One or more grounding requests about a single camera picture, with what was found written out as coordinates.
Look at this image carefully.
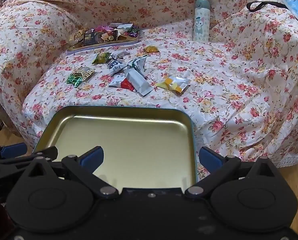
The shiny green candy packet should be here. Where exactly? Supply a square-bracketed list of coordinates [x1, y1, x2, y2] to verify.
[66, 72, 84, 88]

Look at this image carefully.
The yellow white snack packet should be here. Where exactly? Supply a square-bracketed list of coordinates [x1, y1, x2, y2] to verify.
[156, 75, 191, 95]

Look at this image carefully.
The red white snack packet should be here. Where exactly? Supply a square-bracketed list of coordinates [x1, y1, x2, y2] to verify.
[109, 75, 136, 92]

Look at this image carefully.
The beige patterned cracker packet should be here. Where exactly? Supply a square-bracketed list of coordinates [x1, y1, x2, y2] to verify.
[73, 67, 95, 80]

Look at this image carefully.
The silver white snack bar packet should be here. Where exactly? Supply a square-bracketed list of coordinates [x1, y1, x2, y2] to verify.
[124, 68, 153, 96]

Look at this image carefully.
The navy white biscuit packet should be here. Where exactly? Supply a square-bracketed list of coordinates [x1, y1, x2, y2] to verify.
[108, 59, 127, 76]

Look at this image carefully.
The olive green snack packet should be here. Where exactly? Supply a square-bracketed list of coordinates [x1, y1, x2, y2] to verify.
[92, 52, 111, 64]

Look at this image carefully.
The green white snack packet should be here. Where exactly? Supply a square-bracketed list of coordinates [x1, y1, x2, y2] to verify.
[127, 55, 147, 74]

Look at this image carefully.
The gold tray with snacks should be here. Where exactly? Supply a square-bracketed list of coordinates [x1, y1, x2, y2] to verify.
[67, 23, 141, 55]

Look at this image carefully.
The empty gold metal tray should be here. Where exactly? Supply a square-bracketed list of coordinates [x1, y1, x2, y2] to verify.
[35, 106, 198, 190]

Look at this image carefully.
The small white candy wrapper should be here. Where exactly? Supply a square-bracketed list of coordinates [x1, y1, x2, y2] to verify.
[111, 51, 130, 60]

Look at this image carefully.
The floral sofa cover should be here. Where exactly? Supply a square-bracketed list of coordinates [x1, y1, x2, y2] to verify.
[0, 0, 298, 167]

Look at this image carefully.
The black cracker box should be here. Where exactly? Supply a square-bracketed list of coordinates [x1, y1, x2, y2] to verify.
[83, 29, 106, 46]

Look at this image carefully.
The gold foil candy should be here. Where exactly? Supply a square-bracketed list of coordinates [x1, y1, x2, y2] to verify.
[143, 46, 160, 54]

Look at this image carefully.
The cat print water bottle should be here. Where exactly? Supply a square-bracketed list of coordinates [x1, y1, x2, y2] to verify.
[193, 0, 210, 43]

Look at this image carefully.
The black strap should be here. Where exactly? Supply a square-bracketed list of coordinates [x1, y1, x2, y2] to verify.
[246, 1, 288, 13]

